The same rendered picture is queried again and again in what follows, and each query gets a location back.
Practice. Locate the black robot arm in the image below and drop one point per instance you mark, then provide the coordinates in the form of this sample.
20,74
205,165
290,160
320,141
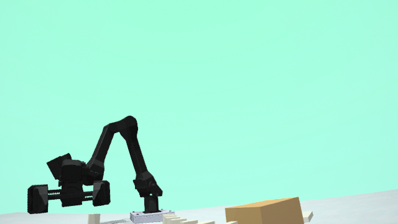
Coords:
65,169

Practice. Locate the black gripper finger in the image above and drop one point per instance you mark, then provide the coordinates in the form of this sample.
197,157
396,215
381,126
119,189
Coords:
99,194
40,200

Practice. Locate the brown box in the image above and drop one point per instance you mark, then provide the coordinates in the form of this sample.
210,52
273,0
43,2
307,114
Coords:
275,211

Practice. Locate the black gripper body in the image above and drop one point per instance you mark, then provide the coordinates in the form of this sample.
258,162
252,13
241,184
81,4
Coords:
71,194

